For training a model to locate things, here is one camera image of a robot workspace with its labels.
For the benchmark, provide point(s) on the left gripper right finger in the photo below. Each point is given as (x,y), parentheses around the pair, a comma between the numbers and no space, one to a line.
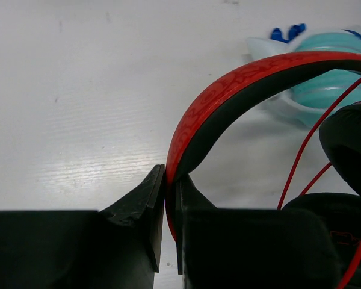
(247,248)

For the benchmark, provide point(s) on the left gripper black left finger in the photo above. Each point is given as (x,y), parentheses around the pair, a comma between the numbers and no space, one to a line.
(118,247)

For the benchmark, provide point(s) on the red black headphones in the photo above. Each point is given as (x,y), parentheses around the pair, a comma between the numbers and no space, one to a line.
(229,97)

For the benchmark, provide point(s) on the teal white headphones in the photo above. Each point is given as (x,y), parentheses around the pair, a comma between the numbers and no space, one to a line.
(325,61)

